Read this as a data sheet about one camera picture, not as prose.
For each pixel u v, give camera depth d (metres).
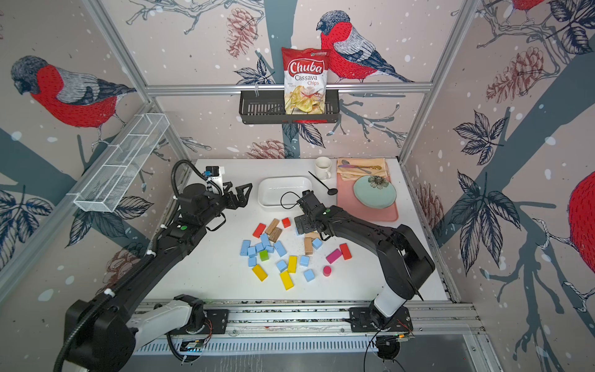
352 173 1.14
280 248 0.90
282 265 0.84
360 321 0.73
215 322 0.73
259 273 0.84
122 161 0.79
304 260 0.87
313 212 0.68
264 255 0.88
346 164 1.19
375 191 1.08
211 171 0.66
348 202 1.04
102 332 0.38
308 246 0.90
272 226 0.95
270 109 1.07
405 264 0.43
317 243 0.90
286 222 0.96
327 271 0.82
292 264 0.85
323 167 1.07
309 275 0.83
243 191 0.71
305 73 0.83
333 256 0.88
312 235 0.81
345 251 0.89
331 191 1.07
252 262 0.87
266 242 0.92
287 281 0.82
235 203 0.70
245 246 0.90
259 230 0.95
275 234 0.94
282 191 1.07
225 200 0.69
